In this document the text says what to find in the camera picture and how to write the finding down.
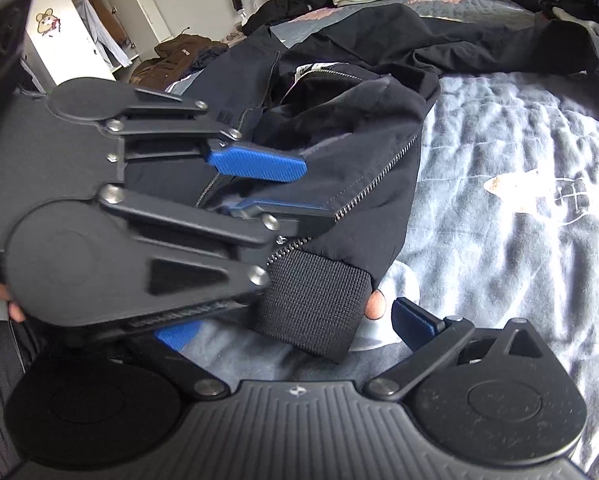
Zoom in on grey patterned quilt bedspread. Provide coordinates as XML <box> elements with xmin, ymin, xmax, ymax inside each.
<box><xmin>164</xmin><ymin>0</ymin><xmax>599</xmax><ymax>476</ymax></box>

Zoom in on black zip jacket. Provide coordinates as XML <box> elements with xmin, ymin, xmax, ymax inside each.
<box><xmin>126</xmin><ymin>4</ymin><xmax>599</xmax><ymax>361</ymax></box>

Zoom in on brown coat on chair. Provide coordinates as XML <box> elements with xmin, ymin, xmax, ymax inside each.
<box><xmin>129</xmin><ymin>32</ymin><xmax>229</xmax><ymax>91</ymax></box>

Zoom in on person's right hand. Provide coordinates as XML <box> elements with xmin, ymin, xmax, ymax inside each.
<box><xmin>365</xmin><ymin>289</ymin><xmax>387</xmax><ymax>321</ymax></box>

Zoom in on white wardrobe with mouse sticker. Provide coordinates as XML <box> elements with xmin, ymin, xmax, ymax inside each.
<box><xmin>24</xmin><ymin>0</ymin><xmax>171</xmax><ymax>91</ymax></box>

